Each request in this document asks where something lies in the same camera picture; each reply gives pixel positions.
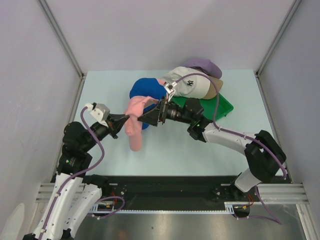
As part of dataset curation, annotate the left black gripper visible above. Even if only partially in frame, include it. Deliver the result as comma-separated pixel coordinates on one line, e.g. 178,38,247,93
81,112,130,151

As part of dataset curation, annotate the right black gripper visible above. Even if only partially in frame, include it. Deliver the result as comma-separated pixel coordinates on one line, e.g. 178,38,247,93
137,96,193,127

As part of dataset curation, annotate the pink LA cap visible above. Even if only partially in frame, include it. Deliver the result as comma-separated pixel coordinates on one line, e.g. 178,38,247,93
124,96,158,152

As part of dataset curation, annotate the blue mesh cap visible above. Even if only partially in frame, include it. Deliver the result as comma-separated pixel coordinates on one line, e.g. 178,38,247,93
129,77,167,130

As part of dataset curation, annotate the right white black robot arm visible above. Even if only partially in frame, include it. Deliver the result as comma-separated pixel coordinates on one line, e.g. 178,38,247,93
138,98,287,201

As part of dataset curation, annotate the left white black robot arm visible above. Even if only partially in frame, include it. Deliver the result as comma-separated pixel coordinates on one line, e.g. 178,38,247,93
23,114,129,240

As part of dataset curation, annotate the green plastic tray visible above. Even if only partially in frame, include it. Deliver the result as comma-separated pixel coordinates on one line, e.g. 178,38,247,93
171,94,234,121

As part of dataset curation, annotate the tan cap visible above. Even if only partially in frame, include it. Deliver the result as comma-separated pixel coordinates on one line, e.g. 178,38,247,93
203,76,224,100

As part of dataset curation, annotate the purple cap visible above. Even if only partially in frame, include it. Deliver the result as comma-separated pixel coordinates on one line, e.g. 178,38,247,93
182,57,223,79

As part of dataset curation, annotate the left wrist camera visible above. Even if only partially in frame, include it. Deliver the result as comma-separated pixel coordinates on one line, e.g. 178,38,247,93
85,102,110,127

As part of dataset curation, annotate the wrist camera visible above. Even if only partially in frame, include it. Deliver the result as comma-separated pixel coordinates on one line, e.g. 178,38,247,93
164,81,177,102
85,102,110,127

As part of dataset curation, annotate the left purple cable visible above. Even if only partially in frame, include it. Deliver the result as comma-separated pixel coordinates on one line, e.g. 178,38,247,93
37,106,105,240

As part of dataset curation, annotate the purple cable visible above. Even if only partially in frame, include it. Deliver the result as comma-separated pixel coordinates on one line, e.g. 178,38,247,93
37,106,105,240
174,72,287,180

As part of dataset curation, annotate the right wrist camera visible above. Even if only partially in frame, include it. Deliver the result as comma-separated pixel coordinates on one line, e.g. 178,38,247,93
164,81,177,102

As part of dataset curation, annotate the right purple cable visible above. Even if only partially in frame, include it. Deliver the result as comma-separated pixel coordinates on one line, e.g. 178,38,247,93
174,72,287,180

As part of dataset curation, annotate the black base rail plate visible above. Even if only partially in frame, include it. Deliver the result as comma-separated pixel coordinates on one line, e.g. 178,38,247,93
77,175,293,211

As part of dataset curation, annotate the right aluminium corner post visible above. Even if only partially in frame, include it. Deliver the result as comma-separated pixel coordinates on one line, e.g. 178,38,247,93
255,0,304,76

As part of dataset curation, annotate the aluminium corner post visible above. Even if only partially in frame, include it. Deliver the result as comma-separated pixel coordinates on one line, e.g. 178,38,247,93
255,0,304,76
35,0,85,79

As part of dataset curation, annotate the white cable duct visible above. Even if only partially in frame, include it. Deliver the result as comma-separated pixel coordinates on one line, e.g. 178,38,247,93
85,201,251,215

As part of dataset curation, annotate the left aluminium corner post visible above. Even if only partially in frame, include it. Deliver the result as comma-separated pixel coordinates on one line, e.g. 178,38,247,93
35,0,85,79

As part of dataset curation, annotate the aluminium frame beam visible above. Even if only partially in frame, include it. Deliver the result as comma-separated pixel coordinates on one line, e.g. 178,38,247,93
35,183,309,205

